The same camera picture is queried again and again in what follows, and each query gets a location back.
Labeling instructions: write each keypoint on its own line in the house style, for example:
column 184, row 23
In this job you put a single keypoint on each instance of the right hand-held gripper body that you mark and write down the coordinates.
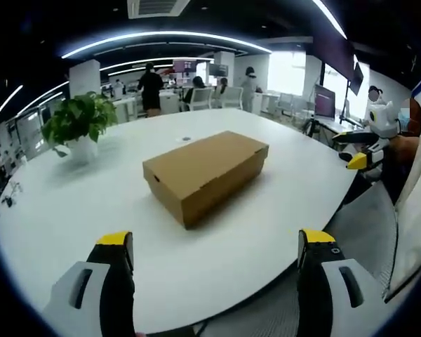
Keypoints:
column 384, row 121

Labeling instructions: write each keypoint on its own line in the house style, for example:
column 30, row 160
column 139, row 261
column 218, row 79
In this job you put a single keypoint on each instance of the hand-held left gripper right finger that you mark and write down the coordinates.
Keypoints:
column 322, row 281

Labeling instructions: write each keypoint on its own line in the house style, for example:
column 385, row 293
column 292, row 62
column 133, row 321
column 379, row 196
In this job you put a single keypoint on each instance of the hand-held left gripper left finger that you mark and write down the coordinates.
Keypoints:
column 101, row 281

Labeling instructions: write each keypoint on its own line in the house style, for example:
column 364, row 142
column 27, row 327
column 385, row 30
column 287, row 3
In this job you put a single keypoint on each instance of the brown cardboard shoe box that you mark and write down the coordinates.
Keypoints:
column 203, row 168

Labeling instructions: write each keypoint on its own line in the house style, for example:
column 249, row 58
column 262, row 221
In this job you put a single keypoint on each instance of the desktop computer monitor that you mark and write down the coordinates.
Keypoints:
column 324, row 102

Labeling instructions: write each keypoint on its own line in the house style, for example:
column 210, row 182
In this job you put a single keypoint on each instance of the small hanging dark monitor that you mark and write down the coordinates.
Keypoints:
column 358, row 79

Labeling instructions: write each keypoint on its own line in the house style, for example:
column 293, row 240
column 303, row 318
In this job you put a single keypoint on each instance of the person's white clothing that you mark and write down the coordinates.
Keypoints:
column 417, row 210

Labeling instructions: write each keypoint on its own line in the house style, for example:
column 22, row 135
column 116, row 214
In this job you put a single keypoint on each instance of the ceiling light strip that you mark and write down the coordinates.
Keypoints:
column 7, row 102
column 331, row 17
column 161, row 35

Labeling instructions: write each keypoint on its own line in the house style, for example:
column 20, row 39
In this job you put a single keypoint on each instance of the small dark twig plant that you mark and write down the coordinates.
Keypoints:
column 12, row 193

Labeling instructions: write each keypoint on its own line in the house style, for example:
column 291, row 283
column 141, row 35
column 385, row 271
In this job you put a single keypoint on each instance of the white office chair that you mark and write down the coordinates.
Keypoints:
column 201, row 98
column 233, row 97

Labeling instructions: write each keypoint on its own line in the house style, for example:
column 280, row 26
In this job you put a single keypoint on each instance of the green potted plant white pot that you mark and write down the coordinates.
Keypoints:
column 80, row 119

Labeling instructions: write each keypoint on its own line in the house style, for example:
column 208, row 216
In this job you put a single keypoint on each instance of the small round grey disc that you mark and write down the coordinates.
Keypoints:
column 186, row 138

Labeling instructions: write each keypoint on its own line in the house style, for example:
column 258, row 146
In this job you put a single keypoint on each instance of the white cabinet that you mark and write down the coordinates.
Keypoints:
column 169, row 102

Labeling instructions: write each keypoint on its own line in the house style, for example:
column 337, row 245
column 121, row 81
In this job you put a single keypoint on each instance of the ceiling air vent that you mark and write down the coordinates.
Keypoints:
column 158, row 7

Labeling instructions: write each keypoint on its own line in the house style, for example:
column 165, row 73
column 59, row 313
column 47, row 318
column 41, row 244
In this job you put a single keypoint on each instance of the black camera tripod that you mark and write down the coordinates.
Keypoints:
column 311, row 126

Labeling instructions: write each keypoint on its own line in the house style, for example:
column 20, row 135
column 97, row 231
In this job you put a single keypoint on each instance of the large dark wall screen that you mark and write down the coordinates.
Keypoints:
column 333, row 56

